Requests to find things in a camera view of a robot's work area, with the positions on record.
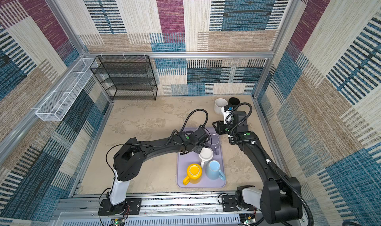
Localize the white speckled mug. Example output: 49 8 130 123
214 98 228 115

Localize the black mug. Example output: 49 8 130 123
228 97 241 106

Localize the yellow mug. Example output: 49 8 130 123
183 163 202 186

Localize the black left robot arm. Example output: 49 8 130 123
98 126 211 217

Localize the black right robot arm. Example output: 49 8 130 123
213 110 303 224

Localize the purple mug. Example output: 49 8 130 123
208 133 220 155

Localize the white mug dark rim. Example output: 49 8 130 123
198 148 214 168

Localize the light blue mug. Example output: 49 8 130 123
205 160 226 180

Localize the lavender plastic tray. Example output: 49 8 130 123
176 127 227 188

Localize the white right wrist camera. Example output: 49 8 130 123
221 104 233 124

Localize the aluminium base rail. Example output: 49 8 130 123
50 190 307 226

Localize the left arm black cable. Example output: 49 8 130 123
105 108 213 179

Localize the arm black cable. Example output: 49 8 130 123
105 108 213 179
226 102 315 226

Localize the black wire shelf rack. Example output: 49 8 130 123
90 55 158 100

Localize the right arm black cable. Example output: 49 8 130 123
226 102 315 226

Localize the white wire mesh basket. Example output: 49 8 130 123
35 58 94 121

